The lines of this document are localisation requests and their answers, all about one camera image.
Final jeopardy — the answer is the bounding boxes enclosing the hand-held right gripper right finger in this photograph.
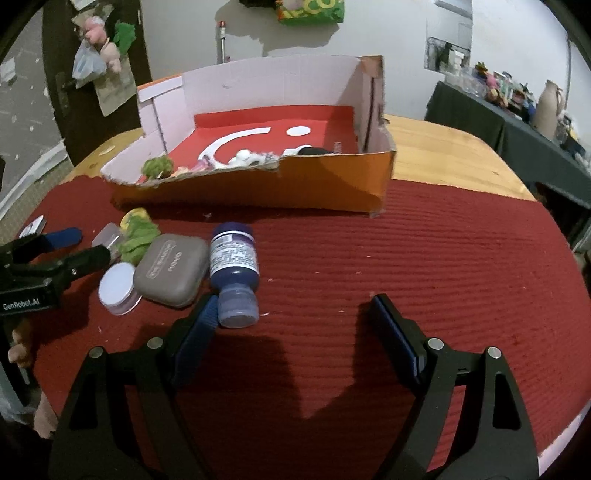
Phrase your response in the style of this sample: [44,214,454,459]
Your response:
[369,293,541,480]

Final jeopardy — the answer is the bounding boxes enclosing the beige hanging organizer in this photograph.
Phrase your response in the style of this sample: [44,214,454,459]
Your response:
[95,69,139,117]

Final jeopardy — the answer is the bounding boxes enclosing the white round jar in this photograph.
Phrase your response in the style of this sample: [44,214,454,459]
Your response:
[98,262,143,317]

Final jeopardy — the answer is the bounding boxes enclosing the pink plush toy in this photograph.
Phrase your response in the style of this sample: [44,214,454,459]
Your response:
[83,15,123,73]

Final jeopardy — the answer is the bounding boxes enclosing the orange cardboard box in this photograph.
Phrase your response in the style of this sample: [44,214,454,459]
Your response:
[100,55,398,219]

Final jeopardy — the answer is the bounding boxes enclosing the clear glass cup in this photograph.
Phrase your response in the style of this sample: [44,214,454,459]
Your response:
[459,67,485,95]

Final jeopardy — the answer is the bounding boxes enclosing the large green knit scrunchie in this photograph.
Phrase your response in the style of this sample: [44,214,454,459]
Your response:
[117,215,161,266]

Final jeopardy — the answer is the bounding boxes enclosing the person's left forearm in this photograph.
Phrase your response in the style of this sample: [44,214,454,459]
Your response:
[34,392,58,439]

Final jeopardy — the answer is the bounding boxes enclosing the green tote bag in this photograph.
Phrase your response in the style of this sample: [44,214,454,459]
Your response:
[276,0,345,26]

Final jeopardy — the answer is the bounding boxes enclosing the clear plastic small container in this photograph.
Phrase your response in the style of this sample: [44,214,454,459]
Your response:
[91,222,125,252]

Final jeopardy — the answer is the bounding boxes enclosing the dark green covered table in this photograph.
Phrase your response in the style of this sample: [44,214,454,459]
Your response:
[425,80,591,208]

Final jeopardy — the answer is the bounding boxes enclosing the dark blue bottle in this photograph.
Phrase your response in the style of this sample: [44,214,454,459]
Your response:
[209,222,260,329]

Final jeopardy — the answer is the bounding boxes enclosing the white blue card packet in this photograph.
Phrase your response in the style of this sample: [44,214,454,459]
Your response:
[19,215,47,238]

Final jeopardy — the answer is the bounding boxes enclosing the grey eyeshadow case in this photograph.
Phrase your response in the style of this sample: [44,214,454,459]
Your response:
[133,233,209,309]

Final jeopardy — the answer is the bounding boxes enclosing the metal door handle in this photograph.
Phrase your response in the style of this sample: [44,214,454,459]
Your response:
[55,73,77,112]

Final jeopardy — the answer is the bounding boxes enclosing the clear plastic bag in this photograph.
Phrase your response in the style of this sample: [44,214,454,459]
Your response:
[72,41,109,88]

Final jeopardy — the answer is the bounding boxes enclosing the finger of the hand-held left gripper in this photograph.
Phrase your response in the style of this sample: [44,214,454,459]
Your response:
[0,244,112,292]
[0,227,83,267]

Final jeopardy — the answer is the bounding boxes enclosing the red knitted mat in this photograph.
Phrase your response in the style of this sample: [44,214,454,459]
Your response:
[28,178,585,480]

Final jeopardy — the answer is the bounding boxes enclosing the yellow round cap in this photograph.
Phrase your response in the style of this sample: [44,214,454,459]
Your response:
[120,209,151,230]

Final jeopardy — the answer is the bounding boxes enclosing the beige thermos jug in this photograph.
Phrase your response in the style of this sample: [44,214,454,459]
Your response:
[531,80,565,139]

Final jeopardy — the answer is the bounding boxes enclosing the wall mirror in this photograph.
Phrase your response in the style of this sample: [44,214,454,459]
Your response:
[423,0,474,72]

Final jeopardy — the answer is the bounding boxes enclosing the pink cloth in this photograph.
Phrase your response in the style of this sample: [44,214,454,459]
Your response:
[538,406,585,474]

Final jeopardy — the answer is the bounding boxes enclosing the green plush toy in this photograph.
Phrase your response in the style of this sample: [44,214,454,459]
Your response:
[112,21,138,51]

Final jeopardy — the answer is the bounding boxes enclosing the small green knit scrunchie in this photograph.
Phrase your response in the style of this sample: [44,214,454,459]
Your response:
[141,156,175,181]

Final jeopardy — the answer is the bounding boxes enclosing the dark brown door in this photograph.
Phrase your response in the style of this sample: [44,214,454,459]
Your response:
[42,0,153,167]

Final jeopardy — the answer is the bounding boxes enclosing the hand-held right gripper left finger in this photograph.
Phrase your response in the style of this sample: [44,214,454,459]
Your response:
[48,293,220,480]

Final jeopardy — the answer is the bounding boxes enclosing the small pink yellow toy figure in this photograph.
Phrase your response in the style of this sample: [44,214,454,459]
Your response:
[172,156,218,177]

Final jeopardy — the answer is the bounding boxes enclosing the person's left hand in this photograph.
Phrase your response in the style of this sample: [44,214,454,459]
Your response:
[7,318,35,370]

